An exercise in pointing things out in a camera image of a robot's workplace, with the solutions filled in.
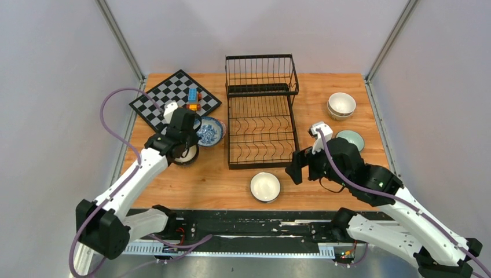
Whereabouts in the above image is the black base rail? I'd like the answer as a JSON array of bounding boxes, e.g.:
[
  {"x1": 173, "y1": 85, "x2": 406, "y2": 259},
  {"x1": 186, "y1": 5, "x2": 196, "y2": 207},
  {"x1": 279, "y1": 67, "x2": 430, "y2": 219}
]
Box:
[{"x1": 80, "y1": 208, "x2": 430, "y2": 258}]

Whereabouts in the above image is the teal glazed bowl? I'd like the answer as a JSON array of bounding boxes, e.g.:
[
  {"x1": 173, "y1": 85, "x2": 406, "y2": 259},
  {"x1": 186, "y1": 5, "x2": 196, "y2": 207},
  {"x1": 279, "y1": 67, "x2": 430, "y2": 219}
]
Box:
[{"x1": 250, "y1": 172, "x2": 281, "y2": 203}]

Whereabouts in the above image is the white green striped bowl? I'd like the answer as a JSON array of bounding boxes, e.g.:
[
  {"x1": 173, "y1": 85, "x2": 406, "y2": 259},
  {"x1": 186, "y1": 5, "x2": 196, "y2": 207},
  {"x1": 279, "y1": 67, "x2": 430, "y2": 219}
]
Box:
[{"x1": 336, "y1": 130, "x2": 365, "y2": 152}]

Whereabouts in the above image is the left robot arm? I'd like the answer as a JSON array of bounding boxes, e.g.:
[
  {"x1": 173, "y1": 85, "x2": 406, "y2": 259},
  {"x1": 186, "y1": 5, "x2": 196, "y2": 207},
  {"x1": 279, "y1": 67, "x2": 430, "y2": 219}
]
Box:
[{"x1": 75, "y1": 103, "x2": 201, "y2": 259}]

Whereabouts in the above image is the cream white bowl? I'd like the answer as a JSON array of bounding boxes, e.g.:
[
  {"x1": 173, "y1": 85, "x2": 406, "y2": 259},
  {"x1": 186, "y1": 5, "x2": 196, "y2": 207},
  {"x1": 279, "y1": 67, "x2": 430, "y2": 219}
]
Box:
[{"x1": 327, "y1": 92, "x2": 357, "y2": 121}]

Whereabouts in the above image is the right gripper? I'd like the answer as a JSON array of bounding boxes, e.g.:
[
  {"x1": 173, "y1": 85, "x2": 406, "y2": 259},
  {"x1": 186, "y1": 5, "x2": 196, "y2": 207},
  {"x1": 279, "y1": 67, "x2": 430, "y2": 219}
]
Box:
[{"x1": 284, "y1": 137, "x2": 350, "y2": 188}]

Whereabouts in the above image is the dark blue bowl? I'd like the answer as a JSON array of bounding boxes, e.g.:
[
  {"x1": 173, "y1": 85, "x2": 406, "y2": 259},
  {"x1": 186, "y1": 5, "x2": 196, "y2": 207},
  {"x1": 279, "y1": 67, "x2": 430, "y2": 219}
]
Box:
[{"x1": 173, "y1": 145, "x2": 199, "y2": 166}]

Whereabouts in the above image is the blue floral white bowl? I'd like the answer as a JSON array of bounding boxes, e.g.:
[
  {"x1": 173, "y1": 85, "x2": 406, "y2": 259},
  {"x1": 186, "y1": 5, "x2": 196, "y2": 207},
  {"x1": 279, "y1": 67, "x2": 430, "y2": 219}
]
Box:
[{"x1": 193, "y1": 116, "x2": 224, "y2": 147}]

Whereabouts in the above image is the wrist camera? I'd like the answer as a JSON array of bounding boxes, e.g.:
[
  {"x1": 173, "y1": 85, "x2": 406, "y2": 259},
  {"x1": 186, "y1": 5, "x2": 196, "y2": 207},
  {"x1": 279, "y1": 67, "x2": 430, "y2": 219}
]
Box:
[
  {"x1": 309, "y1": 122, "x2": 333, "y2": 154},
  {"x1": 163, "y1": 101, "x2": 179, "y2": 123}
]

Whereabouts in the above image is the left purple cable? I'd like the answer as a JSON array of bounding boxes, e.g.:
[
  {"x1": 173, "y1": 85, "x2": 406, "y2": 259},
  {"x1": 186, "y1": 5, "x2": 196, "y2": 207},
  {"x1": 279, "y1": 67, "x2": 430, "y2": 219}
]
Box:
[{"x1": 68, "y1": 87, "x2": 166, "y2": 278}]

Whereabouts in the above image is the blue toy block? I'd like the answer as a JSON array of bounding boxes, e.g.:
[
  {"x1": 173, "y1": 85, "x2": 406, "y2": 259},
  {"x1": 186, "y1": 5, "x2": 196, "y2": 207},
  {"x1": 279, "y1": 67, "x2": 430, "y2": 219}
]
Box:
[{"x1": 186, "y1": 88, "x2": 202, "y2": 111}]

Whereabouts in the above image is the checkered board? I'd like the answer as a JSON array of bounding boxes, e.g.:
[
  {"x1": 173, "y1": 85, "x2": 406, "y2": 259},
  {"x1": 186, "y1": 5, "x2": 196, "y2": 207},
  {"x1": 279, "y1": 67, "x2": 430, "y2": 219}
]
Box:
[{"x1": 129, "y1": 70, "x2": 222, "y2": 132}]

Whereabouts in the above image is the black wire dish rack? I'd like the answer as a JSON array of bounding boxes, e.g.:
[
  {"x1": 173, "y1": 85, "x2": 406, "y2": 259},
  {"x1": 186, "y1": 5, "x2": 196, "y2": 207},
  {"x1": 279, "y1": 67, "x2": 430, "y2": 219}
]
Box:
[{"x1": 225, "y1": 54, "x2": 299, "y2": 170}]

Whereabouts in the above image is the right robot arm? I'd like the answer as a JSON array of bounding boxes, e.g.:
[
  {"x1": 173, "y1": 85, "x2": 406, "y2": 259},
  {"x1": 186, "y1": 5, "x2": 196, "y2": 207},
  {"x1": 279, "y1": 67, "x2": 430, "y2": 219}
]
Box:
[{"x1": 286, "y1": 138, "x2": 482, "y2": 277}]

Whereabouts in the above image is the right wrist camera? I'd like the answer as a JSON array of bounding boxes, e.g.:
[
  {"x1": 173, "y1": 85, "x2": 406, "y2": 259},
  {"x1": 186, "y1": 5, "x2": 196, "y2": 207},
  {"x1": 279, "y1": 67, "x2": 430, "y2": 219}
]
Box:
[{"x1": 309, "y1": 122, "x2": 333, "y2": 154}]

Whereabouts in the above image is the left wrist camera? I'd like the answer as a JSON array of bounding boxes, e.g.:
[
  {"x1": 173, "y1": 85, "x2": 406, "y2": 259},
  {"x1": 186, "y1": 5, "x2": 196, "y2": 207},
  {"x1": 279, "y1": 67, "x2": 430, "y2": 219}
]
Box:
[{"x1": 163, "y1": 101, "x2": 179, "y2": 123}]

